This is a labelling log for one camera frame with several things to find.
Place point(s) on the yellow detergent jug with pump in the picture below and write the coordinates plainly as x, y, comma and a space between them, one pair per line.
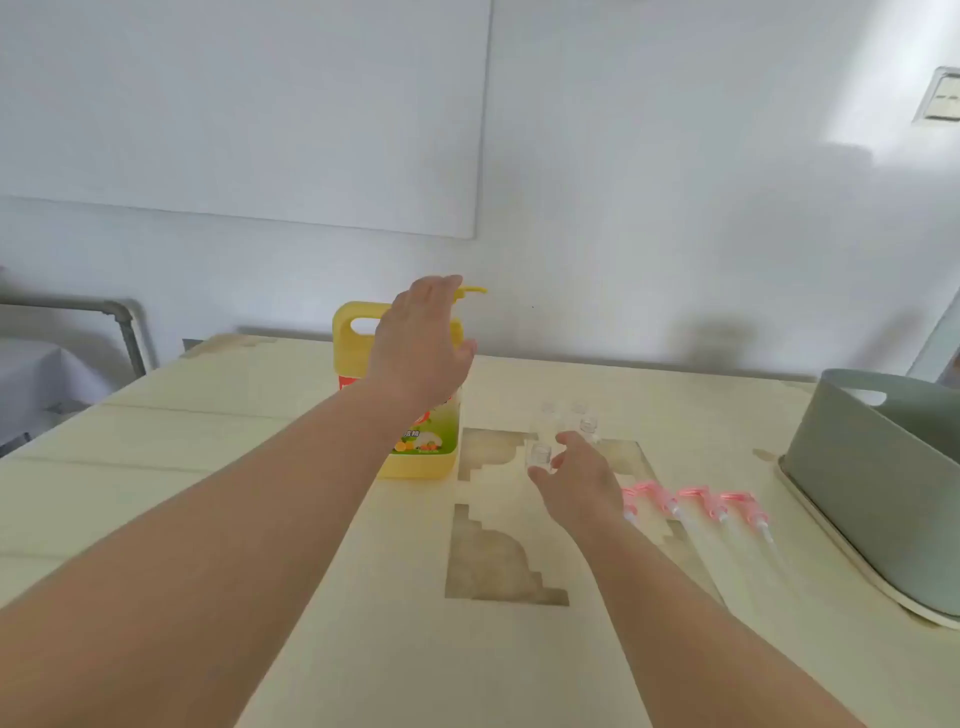
424, 459

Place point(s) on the person's right forearm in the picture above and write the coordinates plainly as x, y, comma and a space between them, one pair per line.
690, 637

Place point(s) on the person's left forearm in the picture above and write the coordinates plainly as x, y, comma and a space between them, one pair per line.
187, 562

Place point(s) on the white wall switch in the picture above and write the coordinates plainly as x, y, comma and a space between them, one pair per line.
941, 94

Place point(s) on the pink pump dispenser head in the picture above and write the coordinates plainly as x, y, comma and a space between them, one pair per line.
694, 496
654, 495
742, 504
630, 496

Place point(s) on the white tablecloth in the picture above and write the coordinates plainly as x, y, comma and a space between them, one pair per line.
37, 382

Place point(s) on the person's right hand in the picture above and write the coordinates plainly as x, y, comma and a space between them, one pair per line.
581, 480

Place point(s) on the grey metal pipe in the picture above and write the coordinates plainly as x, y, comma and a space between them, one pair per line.
124, 315

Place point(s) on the white wall board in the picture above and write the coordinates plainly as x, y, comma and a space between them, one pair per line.
240, 105

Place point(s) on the grey-green plastic basket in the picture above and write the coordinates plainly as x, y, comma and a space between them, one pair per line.
862, 487

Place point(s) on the person's left hand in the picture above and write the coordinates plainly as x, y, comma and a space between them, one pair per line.
420, 352

